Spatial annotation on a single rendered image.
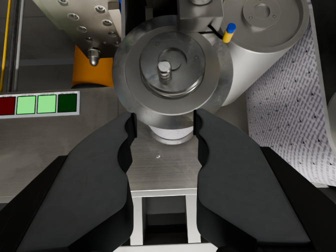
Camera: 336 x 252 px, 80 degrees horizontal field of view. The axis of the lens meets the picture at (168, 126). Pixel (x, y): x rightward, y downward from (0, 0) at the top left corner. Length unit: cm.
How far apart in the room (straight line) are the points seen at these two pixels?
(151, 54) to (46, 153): 49
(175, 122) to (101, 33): 41
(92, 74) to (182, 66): 186
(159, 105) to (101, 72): 188
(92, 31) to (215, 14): 40
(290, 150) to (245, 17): 20
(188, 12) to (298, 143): 23
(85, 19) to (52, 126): 31
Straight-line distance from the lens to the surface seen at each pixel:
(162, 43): 25
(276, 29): 32
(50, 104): 68
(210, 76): 25
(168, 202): 65
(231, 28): 23
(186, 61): 24
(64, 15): 57
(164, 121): 24
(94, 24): 57
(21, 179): 70
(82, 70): 212
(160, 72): 20
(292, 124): 35
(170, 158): 56
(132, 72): 26
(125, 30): 29
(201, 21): 26
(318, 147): 31
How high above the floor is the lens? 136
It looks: 9 degrees down
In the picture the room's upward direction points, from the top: 177 degrees clockwise
